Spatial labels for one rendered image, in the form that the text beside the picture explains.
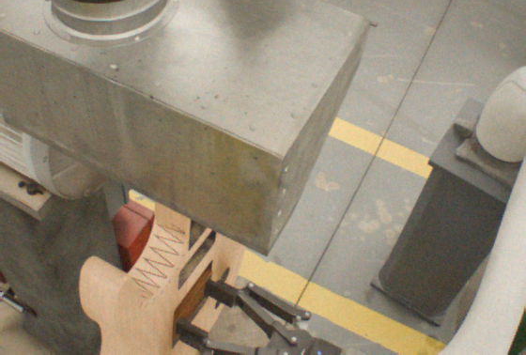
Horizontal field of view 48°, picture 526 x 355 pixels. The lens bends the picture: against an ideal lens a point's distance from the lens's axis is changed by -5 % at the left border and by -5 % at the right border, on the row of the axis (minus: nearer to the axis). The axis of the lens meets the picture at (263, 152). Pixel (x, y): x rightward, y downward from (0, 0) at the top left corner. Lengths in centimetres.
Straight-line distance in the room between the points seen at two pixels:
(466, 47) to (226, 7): 256
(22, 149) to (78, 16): 32
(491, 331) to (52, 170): 53
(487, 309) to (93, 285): 40
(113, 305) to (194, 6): 29
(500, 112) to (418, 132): 113
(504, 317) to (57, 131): 48
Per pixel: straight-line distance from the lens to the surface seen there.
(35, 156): 75
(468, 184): 155
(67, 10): 50
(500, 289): 68
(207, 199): 51
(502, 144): 151
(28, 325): 170
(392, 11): 310
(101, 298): 61
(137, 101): 47
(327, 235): 219
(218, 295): 86
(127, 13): 49
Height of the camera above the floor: 186
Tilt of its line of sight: 52 degrees down
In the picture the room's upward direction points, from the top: 7 degrees clockwise
